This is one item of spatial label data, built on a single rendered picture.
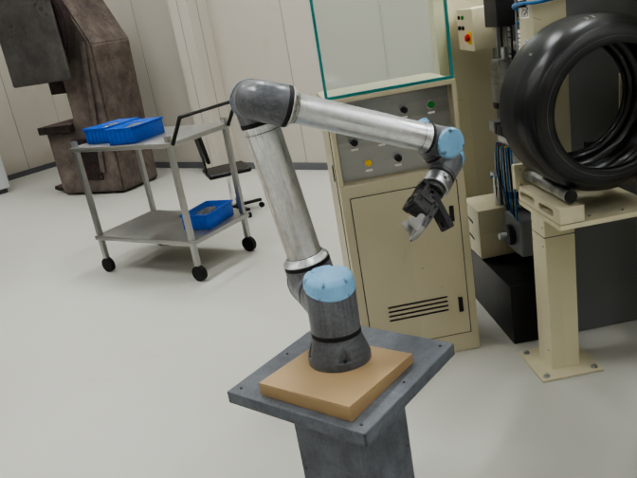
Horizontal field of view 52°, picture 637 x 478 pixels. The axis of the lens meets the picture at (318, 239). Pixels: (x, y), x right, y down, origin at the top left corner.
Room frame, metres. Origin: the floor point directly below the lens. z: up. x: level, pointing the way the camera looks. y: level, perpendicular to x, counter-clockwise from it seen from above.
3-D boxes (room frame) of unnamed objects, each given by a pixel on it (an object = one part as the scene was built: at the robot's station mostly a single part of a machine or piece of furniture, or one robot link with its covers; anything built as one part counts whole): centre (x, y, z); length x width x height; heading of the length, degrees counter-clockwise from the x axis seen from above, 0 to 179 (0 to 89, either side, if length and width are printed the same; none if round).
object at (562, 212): (2.27, -0.85, 0.84); 0.36 x 0.09 x 0.06; 3
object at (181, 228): (4.79, 1.05, 0.58); 1.22 x 0.71 x 1.15; 50
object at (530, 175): (2.26, -0.85, 0.90); 0.35 x 0.05 x 0.05; 3
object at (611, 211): (2.28, -0.99, 0.80); 0.37 x 0.36 x 0.02; 93
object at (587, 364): (2.53, -0.96, 0.01); 0.27 x 0.27 x 0.02; 3
